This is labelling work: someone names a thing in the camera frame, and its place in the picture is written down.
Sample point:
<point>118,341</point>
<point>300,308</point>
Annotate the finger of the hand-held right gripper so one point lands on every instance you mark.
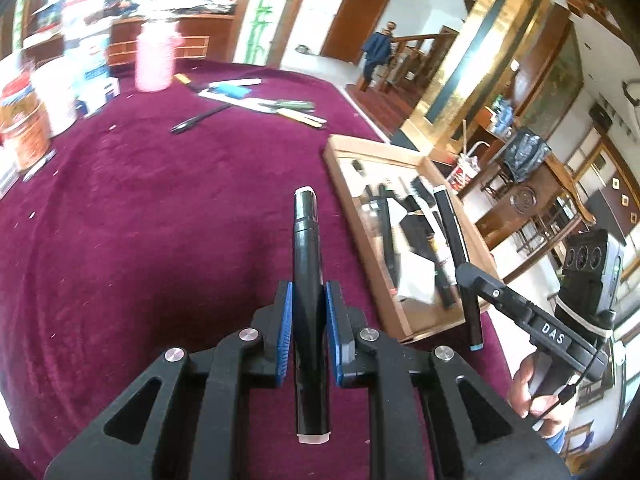
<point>492,292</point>

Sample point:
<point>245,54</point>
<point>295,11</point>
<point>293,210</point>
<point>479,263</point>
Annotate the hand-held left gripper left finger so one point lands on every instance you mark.
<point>285,330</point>

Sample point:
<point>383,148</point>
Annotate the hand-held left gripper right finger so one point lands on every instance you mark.
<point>334,335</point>

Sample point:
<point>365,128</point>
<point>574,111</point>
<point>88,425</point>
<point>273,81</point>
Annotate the black marker white caps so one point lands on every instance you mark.
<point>307,270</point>

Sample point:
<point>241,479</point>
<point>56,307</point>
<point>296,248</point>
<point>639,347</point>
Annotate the cardboard box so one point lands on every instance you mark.
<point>360,240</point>

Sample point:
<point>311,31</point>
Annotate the person's right forearm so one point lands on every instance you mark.
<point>555,440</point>

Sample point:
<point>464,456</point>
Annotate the person's right hand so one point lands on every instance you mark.
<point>520,382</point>

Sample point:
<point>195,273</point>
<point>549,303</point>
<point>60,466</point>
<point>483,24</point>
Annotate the carved wooden chair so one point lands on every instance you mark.
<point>530,210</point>

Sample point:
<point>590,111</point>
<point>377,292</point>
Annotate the white red bucket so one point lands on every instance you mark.
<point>464,172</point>

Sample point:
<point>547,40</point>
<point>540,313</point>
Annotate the yellow pen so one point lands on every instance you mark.
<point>302,117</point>

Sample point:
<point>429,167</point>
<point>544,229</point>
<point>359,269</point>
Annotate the dark green pen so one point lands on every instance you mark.
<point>295,105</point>

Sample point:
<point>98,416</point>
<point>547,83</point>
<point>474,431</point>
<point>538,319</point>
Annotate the long white pen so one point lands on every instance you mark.
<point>235,101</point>

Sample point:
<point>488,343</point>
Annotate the wooden stair railing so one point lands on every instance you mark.
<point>425,60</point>

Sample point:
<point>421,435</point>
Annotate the gold pillar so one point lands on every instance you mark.
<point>480,45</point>

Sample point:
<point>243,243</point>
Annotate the short white pen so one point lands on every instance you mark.
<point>235,82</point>

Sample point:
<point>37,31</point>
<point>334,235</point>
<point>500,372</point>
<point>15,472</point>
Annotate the small wooden brush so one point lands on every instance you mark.
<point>181,79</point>

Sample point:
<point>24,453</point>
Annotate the metal bowl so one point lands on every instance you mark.
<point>303,49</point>

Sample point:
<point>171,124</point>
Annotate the black white pen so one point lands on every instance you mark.
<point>40,165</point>

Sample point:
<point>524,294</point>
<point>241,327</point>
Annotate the bottle in pink knit cover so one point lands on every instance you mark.
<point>155,60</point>

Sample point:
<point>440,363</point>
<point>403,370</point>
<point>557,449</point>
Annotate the small black white box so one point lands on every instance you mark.
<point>100,94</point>

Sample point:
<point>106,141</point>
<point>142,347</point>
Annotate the wooden counter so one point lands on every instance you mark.
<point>195,35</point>

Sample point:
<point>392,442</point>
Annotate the wooden door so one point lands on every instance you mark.
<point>357,15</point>

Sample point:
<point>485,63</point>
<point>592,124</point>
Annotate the orange labelled jar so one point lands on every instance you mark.
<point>25,130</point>

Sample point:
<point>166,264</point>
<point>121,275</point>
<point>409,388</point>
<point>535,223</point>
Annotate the white plastic jar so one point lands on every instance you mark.
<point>55,95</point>

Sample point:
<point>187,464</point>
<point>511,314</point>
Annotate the blue printed carton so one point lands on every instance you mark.
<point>92,60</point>

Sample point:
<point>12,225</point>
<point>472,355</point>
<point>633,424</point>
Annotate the dark jacket on post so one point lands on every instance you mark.
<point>377,50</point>

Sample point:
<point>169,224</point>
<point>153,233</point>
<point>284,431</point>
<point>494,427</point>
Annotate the bamboo wall painting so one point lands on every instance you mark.
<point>265,10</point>

